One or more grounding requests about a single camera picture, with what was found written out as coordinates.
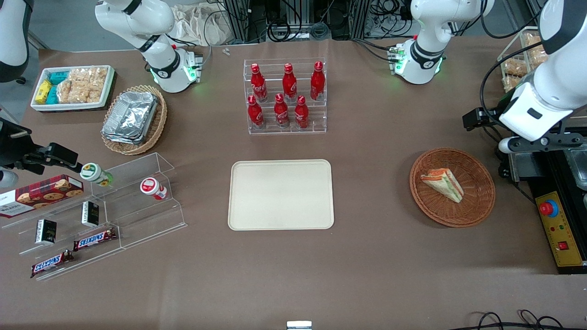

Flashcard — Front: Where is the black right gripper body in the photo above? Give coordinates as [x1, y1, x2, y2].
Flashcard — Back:
[0, 118, 46, 174]

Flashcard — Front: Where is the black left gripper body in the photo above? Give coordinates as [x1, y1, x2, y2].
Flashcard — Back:
[486, 108, 515, 137]

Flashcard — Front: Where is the plastic triangle sandwich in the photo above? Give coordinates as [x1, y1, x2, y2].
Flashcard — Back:
[421, 168, 465, 204]

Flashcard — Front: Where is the white rectangular snack tray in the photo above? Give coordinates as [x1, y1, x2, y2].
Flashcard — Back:
[30, 65, 115, 112]

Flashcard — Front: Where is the aluminium foil tray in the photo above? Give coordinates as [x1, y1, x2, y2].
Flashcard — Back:
[103, 91, 159, 138]
[102, 131, 146, 145]

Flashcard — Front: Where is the dark brown round wicker basket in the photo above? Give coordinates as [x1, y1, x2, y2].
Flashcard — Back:
[410, 147, 496, 228]

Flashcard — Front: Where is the light brown oval wicker basket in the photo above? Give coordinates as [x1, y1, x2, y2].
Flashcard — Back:
[101, 85, 168, 155]

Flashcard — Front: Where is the beige rectangular tray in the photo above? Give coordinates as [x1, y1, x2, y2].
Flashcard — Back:
[228, 159, 335, 231]

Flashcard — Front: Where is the green capped yogurt bottle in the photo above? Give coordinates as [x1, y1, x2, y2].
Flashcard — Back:
[80, 163, 114, 187]

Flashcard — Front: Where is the red tartan cookie box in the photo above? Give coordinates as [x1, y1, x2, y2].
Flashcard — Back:
[0, 175, 84, 219]

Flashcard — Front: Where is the packaged bread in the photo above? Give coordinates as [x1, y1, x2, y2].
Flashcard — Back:
[502, 59, 529, 91]
[523, 33, 549, 70]

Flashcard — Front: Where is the yellow snack box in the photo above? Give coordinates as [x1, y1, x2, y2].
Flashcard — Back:
[35, 80, 52, 104]

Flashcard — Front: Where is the bag of rice crackers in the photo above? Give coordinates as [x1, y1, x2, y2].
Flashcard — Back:
[57, 79, 79, 104]
[76, 67, 109, 103]

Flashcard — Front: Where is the small black box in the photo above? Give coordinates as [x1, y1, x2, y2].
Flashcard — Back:
[82, 201, 100, 228]
[36, 219, 57, 245]

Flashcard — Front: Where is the snickers chocolate bar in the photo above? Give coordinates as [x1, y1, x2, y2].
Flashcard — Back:
[31, 250, 74, 279]
[73, 228, 118, 252]

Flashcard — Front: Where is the steel container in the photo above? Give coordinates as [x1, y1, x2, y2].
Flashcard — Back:
[564, 148, 587, 191]

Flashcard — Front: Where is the clear acrylic stepped display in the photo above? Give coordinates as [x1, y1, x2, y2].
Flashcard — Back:
[0, 153, 188, 281]

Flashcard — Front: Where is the red capped yogurt bottle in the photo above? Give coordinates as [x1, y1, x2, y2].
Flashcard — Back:
[140, 177, 168, 201]

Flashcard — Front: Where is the yellow control panel box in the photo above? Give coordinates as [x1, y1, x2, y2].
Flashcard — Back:
[535, 191, 587, 268]

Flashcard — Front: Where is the clear acrylic bottle rack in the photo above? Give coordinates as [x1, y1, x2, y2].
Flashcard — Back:
[243, 58, 327, 135]

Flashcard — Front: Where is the red cola bottle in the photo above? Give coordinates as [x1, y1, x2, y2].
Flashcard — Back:
[282, 63, 298, 102]
[250, 63, 268, 102]
[274, 93, 290, 128]
[310, 61, 326, 101]
[248, 95, 265, 129]
[294, 95, 310, 129]

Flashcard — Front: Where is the beige crumpled paper bag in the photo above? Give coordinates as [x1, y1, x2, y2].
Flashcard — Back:
[171, 2, 232, 46]

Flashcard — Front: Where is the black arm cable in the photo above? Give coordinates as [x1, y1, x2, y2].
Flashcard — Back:
[479, 42, 546, 138]

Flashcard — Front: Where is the wire basket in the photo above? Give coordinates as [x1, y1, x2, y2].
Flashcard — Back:
[498, 26, 551, 93]

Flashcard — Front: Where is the black base cable bundle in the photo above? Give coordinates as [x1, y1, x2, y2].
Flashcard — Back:
[352, 38, 400, 62]

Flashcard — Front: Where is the aluminium frame rack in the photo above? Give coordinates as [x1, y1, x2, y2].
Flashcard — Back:
[224, 0, 413, 43]

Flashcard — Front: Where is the black floor cable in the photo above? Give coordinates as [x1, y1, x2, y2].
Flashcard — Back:
[459, 309, 571, 330]

